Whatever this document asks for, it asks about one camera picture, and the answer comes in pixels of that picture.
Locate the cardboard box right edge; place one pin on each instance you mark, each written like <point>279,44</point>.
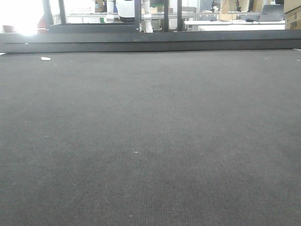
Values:
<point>292,13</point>

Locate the white lab table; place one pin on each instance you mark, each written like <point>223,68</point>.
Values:
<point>234,25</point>

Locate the white paper scrap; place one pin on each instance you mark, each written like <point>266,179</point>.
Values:
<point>45,58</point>

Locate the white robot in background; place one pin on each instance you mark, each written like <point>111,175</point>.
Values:
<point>126,12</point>

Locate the grey laptop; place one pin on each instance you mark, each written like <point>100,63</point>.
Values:
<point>272,13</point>

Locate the black metal frame rack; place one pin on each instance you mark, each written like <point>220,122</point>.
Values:
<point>89,16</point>

